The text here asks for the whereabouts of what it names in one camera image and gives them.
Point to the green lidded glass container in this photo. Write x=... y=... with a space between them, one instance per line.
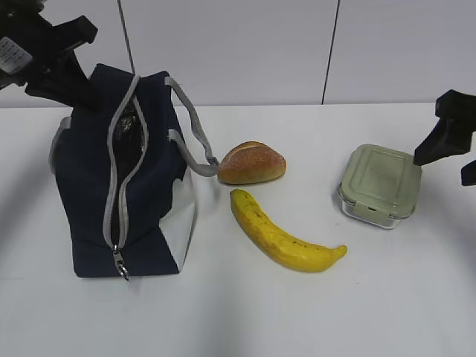
x=379 y=186

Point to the brown bread roll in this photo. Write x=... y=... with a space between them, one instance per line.
x=251 y=162

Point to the navy blue lunch bag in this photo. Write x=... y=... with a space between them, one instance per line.
x=124 y=175

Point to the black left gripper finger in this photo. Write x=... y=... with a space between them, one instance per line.
x=64 y=81

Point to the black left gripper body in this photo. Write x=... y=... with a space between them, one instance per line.
x=29 y=41

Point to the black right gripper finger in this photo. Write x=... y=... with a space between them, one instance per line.
x=468 y=174
x=452 y=134

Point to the yellow banana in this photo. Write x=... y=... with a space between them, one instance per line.
x=277 y=244

